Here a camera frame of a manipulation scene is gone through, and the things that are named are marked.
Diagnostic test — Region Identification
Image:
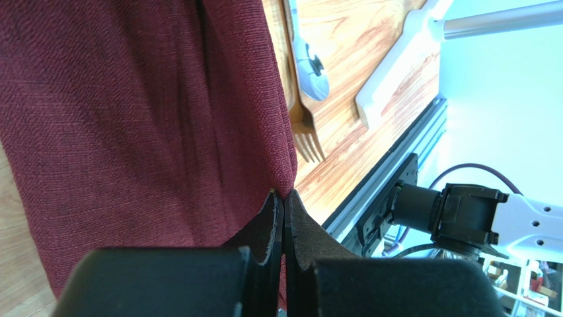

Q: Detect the metal clothes rack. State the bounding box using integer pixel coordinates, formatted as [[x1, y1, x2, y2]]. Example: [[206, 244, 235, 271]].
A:
[[355, 1, 562, 129]]

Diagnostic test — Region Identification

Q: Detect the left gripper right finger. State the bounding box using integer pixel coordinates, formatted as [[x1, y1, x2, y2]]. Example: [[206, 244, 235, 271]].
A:
[[284, 191, 504, 316]]

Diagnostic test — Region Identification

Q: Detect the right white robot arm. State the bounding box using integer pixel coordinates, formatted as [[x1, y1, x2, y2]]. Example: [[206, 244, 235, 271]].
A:
[[386, 184, 562, 263]]

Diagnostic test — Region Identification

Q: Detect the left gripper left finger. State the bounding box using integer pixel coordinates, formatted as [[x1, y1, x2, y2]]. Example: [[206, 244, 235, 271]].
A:
[[54, 192, 283, 316]]

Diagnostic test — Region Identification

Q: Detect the dark red cloth napkin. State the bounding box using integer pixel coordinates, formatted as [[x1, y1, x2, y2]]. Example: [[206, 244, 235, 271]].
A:
[[1, 1, 297, 297]]

